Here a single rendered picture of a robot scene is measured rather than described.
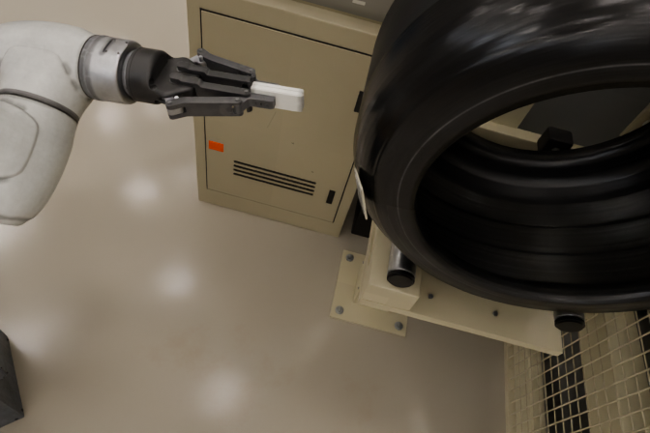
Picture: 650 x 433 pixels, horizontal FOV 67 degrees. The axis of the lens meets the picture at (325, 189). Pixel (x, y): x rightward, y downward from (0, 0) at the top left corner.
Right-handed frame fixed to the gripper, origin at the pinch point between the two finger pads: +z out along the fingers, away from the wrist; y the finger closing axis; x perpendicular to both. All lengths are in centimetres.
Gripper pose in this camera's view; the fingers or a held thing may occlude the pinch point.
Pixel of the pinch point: (278, 97)
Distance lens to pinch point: 68.2
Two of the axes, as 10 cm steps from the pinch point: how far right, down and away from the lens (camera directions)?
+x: -0.3, 6.1, 7.9
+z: 9.8, 1.8, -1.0
